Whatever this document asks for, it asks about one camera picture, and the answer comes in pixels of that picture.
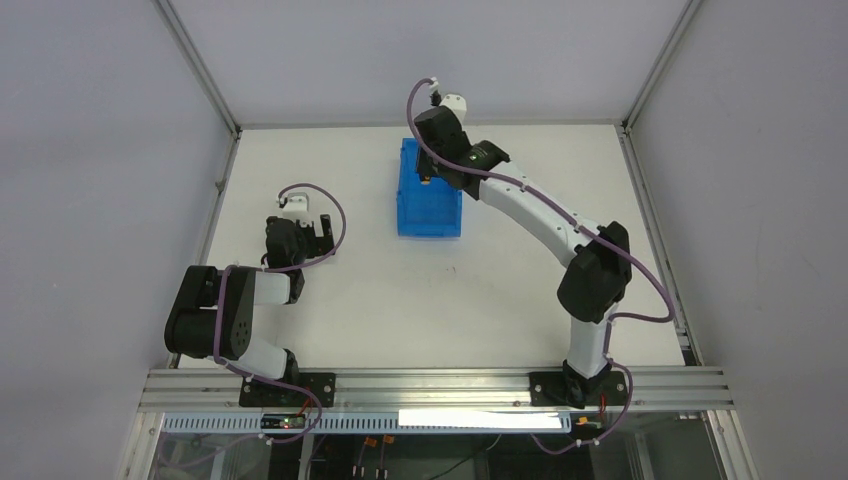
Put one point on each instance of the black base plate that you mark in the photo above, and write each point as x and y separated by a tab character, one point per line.
256	394
546	391

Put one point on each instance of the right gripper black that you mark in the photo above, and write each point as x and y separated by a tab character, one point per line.
429	163

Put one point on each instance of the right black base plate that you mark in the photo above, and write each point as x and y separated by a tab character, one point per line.
546	391

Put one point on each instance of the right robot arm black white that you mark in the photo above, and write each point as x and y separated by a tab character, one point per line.
597	272

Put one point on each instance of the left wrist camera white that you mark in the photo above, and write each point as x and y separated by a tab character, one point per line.
294	206

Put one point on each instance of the blue plastic bin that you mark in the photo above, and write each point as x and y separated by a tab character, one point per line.
430	210

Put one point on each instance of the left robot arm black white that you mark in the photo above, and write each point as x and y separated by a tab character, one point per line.
213	313

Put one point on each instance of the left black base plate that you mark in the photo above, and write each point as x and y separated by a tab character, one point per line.
256	394

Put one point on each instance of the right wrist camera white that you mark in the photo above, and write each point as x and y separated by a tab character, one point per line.
455	102

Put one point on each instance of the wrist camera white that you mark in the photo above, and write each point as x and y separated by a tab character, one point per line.
455	102
294	206

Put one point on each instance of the small circuit board with LEDs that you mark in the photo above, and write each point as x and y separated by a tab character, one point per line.
274	422

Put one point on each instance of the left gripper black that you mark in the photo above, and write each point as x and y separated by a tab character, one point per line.
317	240

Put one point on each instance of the slotted white cable duct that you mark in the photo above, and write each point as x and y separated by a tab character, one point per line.
405	421

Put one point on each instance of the aluminium frame rail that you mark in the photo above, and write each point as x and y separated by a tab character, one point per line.
652	389

